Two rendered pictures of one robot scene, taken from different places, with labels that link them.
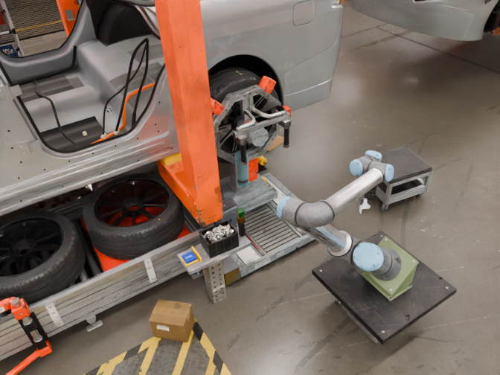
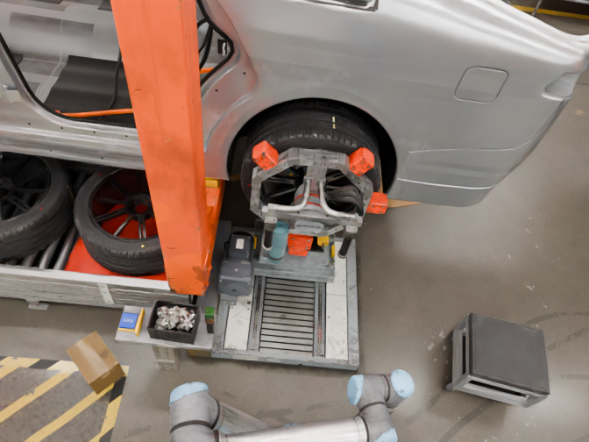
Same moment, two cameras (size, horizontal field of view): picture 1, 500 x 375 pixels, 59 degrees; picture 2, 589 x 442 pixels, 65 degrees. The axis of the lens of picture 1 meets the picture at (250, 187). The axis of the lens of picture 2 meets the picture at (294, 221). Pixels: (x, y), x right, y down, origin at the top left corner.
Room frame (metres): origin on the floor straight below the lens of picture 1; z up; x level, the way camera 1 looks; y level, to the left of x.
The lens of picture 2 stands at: (1.36, -0.52, 2.48)
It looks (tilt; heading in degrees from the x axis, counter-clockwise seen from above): 53 degrees down; 24
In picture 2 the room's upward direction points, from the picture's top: 11 degrees clockwise
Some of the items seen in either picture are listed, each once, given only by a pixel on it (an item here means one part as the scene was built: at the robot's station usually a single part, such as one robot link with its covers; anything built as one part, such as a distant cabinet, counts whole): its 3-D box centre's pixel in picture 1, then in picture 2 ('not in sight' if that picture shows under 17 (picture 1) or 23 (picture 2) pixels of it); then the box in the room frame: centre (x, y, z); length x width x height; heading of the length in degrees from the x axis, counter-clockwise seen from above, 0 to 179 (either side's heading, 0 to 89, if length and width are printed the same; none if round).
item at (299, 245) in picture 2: (245, 167); (300, 234); (2.68, 0.02, 0.48); 0.16 x 0.12 x 0.17; 30
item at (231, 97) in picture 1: (246, 126); (309, 196); (2.65, 0.00, 0.85); 0.54 x 0.07 x 0.54; 120
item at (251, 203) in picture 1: (239, 193); (293, 249); (2.79, 0.09, 0.13); 0.50 x 0.36 x 0.10; 120
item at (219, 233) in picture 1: (219, 238); (174, 321); (1.92, 0.20, 0.52); 0.20 x 0.14 x 0.13; 117
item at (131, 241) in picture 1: (135, 213); (142, 214); (2.32, 0.81, 0.39); 0.66 x 0.66 x 0.24
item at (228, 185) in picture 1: (238, 175); (297, 231); (2.79, 0.09, 0.32); 0.40 x 0.30 x 0.28; 120
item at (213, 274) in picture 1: (213, 275); (166, 345); (1.88, 0.26, 0.21); 0.10 x 0.10 x 0.42; 30
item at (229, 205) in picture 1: (216, 210); (238, 262); (2.46, 0.25, 0.26); 0.42 x 0.18 x 0.35; 30
